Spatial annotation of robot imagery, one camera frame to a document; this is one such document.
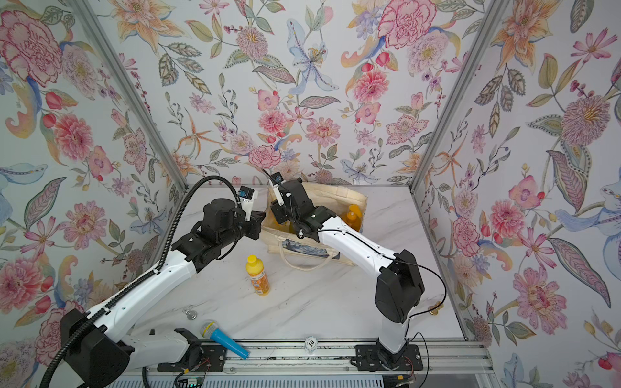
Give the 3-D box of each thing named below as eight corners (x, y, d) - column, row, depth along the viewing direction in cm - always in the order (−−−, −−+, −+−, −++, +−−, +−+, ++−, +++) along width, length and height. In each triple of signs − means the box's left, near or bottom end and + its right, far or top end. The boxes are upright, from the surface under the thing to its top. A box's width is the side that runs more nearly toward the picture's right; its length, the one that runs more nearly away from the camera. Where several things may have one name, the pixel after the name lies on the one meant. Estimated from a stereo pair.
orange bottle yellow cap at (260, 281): (257, 297, 89) (244, 268, 70) (259, 285, 91) (246, 255, 73) (269, 297, 89) (259, 268, 70) (270, 285, 91) (261, 255, 73)
